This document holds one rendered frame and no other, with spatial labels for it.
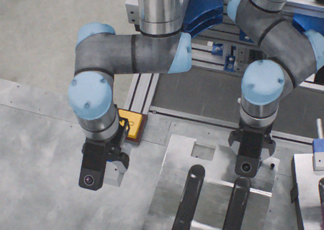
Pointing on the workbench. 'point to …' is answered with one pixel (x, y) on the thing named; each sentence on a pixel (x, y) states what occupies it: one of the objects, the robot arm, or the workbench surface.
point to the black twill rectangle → (294, 192)
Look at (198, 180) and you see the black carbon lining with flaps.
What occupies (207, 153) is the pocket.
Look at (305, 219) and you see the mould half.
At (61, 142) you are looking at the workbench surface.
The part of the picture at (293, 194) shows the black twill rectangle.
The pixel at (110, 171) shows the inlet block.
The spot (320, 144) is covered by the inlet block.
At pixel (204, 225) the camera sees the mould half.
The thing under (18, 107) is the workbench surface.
